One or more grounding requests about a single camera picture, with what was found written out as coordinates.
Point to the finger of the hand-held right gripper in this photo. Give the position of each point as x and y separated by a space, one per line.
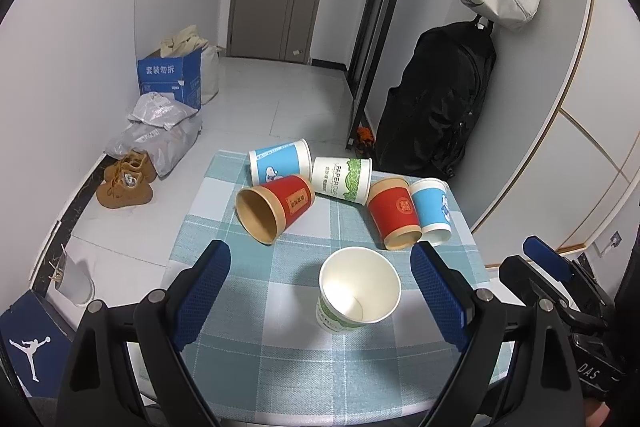
522 279
547 257

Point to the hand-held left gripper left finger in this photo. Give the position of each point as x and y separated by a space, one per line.
207 287

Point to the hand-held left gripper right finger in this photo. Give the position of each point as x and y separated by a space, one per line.
440 292

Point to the white green paper cup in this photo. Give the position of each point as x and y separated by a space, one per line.
360 287
345 179

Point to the blue white paper cup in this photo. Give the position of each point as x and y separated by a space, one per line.
280 159
430 207

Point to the red paper cup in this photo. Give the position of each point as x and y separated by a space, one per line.
295 202
395 212

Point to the checked tablecloth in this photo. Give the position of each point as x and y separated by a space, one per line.
280 357

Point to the white cabinet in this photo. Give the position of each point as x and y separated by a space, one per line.
575 157

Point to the brown shoe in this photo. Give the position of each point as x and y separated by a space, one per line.
135 167
125 192

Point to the grey plastic parcel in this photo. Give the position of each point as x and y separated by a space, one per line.
160 144
160 109

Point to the orange toy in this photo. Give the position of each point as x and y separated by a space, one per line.
364 141

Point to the blue shoe box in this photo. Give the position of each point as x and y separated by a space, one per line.
35 347

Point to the black backpack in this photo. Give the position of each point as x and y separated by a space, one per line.
435 107

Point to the blue cardboard box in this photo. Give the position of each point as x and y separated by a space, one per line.
170 79

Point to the white sack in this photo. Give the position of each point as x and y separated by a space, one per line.
210 74

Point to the wall socket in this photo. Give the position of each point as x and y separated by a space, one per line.
612 241

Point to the black metal frame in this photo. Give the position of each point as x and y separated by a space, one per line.
385 7

